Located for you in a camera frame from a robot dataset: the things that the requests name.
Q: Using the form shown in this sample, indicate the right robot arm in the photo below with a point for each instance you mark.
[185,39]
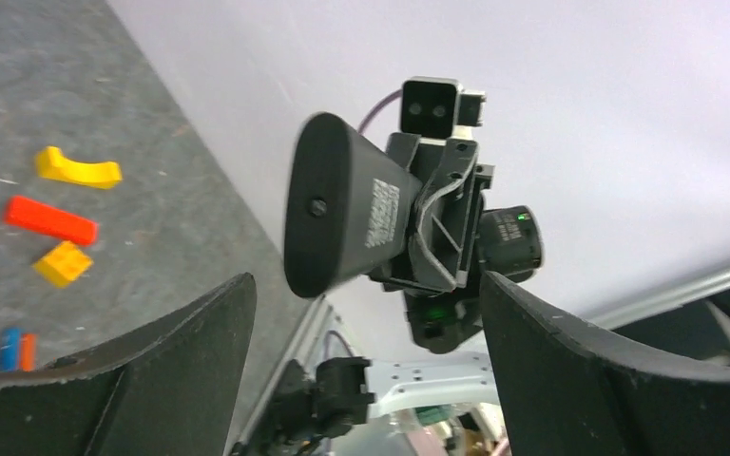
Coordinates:
[507,242]

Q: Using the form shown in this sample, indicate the black remote control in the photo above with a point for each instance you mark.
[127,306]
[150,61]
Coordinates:
[348,207]

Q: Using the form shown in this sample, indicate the red rectangular block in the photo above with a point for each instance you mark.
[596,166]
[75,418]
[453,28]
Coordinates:
[44,219]

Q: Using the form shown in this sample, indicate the orange cube block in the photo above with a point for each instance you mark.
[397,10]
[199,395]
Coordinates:
[62,265]

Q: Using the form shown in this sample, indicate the blue battery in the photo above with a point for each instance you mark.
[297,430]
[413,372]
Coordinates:
[10,340]

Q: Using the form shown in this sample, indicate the yellow arch block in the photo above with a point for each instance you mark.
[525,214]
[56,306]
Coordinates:
[52,164]

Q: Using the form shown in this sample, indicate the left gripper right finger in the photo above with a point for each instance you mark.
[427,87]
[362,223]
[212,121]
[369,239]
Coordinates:
[568,387]

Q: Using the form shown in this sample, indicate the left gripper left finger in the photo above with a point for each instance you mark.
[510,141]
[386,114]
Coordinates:
[166,388]

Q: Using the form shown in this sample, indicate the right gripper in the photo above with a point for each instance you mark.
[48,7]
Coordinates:
[443,215]

